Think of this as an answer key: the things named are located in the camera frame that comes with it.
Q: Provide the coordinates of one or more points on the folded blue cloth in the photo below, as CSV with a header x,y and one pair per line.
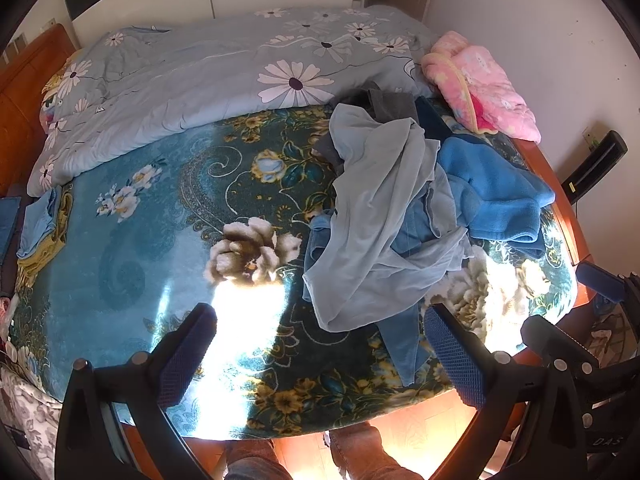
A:
x,y
37,220

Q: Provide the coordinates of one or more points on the teal floral blanket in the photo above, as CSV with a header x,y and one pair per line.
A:
x,y
165,240

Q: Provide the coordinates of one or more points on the wooden bed frame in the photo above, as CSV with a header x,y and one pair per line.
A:
x,y
565,200

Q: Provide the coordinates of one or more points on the grey garment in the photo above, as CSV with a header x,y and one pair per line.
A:
x,y
385,102

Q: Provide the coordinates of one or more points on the cartoon print pillow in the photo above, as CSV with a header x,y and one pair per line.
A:
x,y
55,90

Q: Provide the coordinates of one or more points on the wall socket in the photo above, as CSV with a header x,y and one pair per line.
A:
x,y
592,137

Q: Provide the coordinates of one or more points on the grey-blue daisy print duvet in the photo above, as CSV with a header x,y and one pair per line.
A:
x,y
200,80

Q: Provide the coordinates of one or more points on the dusty blue garment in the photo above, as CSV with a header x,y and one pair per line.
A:
x,y
407,340

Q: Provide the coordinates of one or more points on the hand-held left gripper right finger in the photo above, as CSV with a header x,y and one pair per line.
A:
x,y
452,355

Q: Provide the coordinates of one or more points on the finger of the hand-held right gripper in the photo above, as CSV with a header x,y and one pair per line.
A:
x,y
600,282
550,337

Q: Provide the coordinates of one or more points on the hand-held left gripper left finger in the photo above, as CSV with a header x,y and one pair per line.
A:
x,y
185,357

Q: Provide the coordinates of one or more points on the wooden headboard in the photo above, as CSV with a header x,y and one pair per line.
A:
x,y
25,105

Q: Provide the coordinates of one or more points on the person's left leg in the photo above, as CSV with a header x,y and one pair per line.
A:
x,y
255,462

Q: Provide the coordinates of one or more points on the light blue long-sleeve shirt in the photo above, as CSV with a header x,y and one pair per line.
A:
x,y
380,185

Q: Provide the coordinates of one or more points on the pink quilted blanket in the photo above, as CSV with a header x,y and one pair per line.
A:
x,y
480,85

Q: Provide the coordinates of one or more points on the grey floral cloth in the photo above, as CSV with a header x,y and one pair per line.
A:
x,y
27,410

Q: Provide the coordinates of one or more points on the bright blue fleece garment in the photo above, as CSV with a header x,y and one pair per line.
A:
x,y
495,195

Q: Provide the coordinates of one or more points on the dark navy garment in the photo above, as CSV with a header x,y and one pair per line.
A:
x,y
431,117

